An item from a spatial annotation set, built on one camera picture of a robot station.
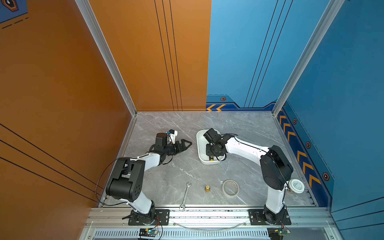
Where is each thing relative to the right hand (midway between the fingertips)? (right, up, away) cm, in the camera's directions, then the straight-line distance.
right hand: (208, 153), depth 92 cm
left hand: (-12, +5, -1) cm, 13 cm away
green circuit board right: (+32, -35, -21) cm, 51 cm away
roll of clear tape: (+12, -18, -9) cm, 24 cm away
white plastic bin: (-4, +6, +2) cm, 8 cm away
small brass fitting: (-1, -17, -12) cm, 21 cm away
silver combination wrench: (-12, -17, -9) cm, 22 cm away
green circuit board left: (-29, -34, -21) cm, 50 cm away
